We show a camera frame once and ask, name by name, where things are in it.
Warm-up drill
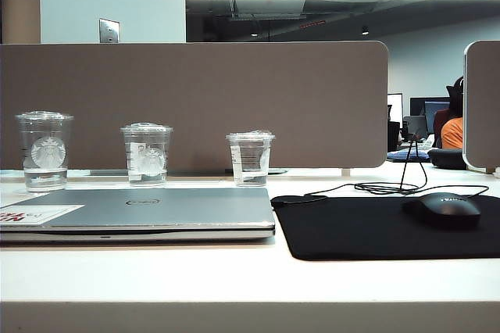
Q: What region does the medium clear plastic logo cup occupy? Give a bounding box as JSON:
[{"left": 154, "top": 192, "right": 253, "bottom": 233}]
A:
[{"left": 120, "top": 122, "right": 174, "bottom": 188}]

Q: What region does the small clear plastic labelled cup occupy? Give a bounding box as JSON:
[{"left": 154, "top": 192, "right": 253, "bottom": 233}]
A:
[{"left": 225, "top": 129, "right": 276, "bottom": 188}]

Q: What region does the silver closed laptop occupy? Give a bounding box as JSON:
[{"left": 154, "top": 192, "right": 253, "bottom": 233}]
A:
[{"left": 0, "top": 187, "right": 277, "bottom": 245}]

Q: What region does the large clear plastic logo cup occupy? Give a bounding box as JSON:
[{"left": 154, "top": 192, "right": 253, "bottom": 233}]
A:
[{"left": 14, "top": 110, "right": 74, "bottom": 194}]

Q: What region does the wide brown desk divider panel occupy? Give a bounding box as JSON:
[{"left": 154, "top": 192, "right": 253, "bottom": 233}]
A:
[{"left": 0, "top": 40, "right": 390, "bottom": 177}]

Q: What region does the black mouse pad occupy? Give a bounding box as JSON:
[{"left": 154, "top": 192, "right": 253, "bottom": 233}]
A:
[{"left": 270, "top": 193, "right": 500, "bottom": 262}]

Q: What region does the white-lit computer monitor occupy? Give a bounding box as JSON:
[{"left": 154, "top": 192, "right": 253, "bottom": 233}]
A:
[{"left": 387, "top": 92, "right": 404, "bottom": 124}]

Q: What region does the blue patterned cloth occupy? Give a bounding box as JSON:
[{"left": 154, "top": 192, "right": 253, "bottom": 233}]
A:
[{"left": 388, "top": 146, "right": 433, "bottom": 163}]

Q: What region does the dark computer monitor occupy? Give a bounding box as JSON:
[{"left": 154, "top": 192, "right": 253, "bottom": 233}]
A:
[{"left": 409, "top": 96, "right": 452, "bottom": 137}]

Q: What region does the black soft pouch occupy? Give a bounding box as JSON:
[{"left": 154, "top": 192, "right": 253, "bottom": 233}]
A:
[{"left": 427, "top": 147, "right": 468, "bottom": 171}]

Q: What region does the black computer mouse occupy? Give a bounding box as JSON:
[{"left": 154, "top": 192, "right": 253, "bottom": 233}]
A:
[{"left": 402, "top": 192, "right": 482, "bottom": 229}]

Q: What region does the person in orange shirt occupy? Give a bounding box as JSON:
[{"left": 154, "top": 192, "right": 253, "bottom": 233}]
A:
[{"left": 433, "top": 74, "right": 465, "bottom": 151}]

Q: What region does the narrow brown desk divider panel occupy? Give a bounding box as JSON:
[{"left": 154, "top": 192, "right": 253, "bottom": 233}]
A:
[{"left": 462, "top": 39, "right": 500, "bottom": 174}]

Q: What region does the black mouse cable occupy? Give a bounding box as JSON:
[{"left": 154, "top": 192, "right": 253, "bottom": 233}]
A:
[{"left": 303, "top": 133, "right": 491, "bottom": 203}]

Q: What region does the metal wall switch plate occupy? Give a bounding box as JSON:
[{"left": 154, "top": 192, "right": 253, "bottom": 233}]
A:
[{"left": 98, "top": 17, "right": 121, "bottom": 45}]

